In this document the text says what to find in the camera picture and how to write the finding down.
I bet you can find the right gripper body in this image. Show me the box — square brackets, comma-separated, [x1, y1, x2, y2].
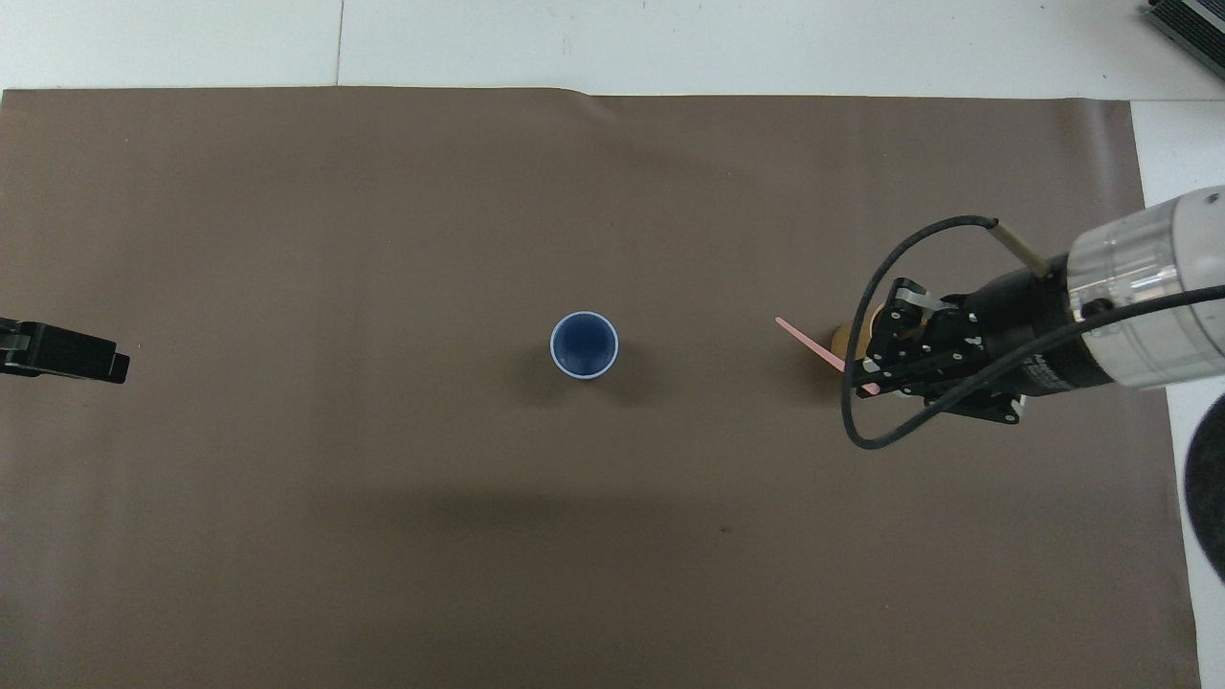
[955, 253, 1114, 405]

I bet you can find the pink chopstick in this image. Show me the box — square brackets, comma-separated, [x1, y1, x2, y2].
[774, 317, 881, 397]

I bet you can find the tan cup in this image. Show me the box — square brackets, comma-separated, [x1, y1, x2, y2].
[829, 301, 902, 363]

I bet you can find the blue cup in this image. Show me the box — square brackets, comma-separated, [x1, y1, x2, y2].
[548, 310, 621, 383]

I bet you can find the black stand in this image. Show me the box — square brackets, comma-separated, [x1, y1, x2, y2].
[1183, 391, 1225, 586]

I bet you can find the dark ribbed device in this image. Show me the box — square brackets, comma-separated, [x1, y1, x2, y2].
[1142, 0, 1225, 56]

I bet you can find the black cable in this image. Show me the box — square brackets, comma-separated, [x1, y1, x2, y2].
[839, 214, 1225, 452]

